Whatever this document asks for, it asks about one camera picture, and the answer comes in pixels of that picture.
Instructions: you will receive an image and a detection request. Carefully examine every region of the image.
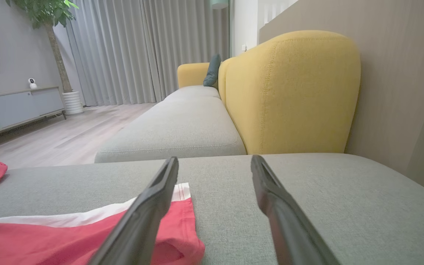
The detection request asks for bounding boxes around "yellow sofa armrest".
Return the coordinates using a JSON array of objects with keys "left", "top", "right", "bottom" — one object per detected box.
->
[{"left": 177, "top": 63, "right": 211, "bottom": 89}]

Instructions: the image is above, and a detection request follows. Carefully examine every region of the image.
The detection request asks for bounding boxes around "short grey sofa seat cushion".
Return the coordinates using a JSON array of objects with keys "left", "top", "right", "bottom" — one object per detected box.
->
[{"left": 163, "top": 85, "right": 220, "bottom": 102}]

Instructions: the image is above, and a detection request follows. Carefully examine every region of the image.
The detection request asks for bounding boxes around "long grey sofa seat cushion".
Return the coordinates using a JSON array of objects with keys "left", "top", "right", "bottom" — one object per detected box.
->
[{"left": 94, "top": 96, "right": 247, "bottom": 163}]

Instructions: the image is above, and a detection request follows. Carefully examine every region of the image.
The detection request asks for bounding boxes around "teal throw pillow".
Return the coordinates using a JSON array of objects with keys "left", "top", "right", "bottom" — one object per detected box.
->
[{"left": 203, "top": 54, "right": 222, "bottom": 87}]

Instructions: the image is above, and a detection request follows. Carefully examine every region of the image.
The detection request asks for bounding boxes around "white slatted railing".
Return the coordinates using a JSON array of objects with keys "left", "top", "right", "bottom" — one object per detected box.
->
[{"left": 260, "top": 0, "right": 299, "bottom": 24}]

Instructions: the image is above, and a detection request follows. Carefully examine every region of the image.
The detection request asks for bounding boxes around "narrow yellow sofa backrest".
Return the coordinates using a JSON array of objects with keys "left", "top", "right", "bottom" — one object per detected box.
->
[{"left": 218, "top": 58, "right": 232, "bottom": 105}]

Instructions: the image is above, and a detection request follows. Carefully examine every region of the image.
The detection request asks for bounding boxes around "white ribbed plant pot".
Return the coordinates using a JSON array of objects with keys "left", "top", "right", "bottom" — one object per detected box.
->
[{"left": 62, "top": 91, "right": 84, "bottom": 115}]

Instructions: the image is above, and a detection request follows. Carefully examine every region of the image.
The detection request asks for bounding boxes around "red garment white band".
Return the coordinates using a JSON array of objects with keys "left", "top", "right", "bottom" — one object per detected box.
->
[{"left": 0, "top": 182, "right": 206, "bottom": 265}]

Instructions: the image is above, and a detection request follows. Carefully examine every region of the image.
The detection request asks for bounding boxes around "grey pleated curtain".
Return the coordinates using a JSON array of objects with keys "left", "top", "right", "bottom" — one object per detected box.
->
[
  {"left": 65, "top": 0, "right": 162, "bottom": 107},
  {"left": 141, "top": 0, "right": 231, "bottom": 100}
]

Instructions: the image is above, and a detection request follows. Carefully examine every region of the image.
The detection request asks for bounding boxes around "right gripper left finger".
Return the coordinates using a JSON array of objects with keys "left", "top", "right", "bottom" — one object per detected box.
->
[{"left": 87, "top": 156, "right": 180, "bottom": 265}]

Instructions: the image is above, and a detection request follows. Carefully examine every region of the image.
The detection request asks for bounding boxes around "grey teal media cabinet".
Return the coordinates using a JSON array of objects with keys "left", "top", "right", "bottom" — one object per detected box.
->
[{"left": 0, "top": 86, "right": 67, "bottom": 142}]

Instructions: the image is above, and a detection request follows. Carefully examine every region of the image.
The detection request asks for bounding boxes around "green potted tree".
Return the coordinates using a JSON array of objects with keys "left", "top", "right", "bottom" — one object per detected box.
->
[{"left": 6, "top": 0, "right": 80, "bottom": 93}]

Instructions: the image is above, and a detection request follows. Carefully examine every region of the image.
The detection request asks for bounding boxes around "wide yellow sofa backrest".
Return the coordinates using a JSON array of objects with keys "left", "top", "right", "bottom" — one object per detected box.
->
[{"left": 225, "top": 30, "right": 361, "bottom": 155}]

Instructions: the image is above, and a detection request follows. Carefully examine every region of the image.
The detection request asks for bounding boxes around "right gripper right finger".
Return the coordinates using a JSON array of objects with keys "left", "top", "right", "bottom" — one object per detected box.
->
[{"left": 250, "top": 155, "right": 341, "bottom": 265}]

